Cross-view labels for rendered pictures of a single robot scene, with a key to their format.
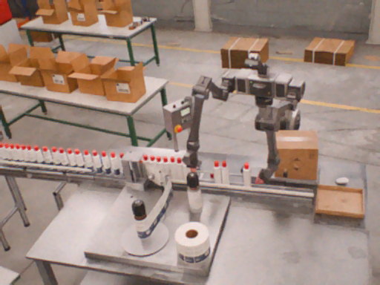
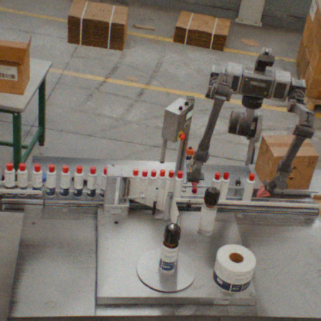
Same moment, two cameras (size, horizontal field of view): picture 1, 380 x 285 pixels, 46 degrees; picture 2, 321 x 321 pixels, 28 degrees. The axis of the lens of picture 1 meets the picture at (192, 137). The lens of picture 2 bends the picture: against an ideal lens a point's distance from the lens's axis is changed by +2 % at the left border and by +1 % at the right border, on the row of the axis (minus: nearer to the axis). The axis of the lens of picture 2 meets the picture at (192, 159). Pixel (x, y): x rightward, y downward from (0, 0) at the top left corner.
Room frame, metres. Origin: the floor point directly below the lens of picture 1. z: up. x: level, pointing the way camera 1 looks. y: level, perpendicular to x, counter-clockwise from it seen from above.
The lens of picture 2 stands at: (0.01, 1.66, 3.22)
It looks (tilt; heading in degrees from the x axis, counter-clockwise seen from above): 33 degrees down; 328
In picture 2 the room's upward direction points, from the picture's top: 10 degrees clockwise
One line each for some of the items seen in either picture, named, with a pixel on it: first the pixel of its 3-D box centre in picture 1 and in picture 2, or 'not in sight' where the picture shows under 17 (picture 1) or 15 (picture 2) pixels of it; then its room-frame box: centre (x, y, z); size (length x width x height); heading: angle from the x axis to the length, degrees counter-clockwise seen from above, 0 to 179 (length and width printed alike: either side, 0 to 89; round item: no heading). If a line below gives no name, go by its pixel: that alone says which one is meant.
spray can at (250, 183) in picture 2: (246, 175); (248, 188); (2.49, -0.34, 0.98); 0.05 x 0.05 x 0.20
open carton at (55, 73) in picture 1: (61, 72); not in sight; (4.82, 1.40, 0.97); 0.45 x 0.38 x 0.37; 152
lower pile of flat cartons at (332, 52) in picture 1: (329, 51); (201, 30); (6.51, -2.27, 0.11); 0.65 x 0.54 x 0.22; 56
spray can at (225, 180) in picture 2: (225, 174); (223, 187); (2.54, -0.20, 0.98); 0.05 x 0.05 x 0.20
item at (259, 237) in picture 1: (207, 208); (209, 228); (2.39, -0.04, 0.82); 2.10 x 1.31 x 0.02; 70
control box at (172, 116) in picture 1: (178, 116); (178, 120); (2.73, 0.08, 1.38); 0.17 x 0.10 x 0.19; 125
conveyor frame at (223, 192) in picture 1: (197, 185); (185, 203); (2.61, 0.01, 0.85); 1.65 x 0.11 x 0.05; 70
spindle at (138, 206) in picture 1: (141, 220); (170, 247); (2.10, 0.38, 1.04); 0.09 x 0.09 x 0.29
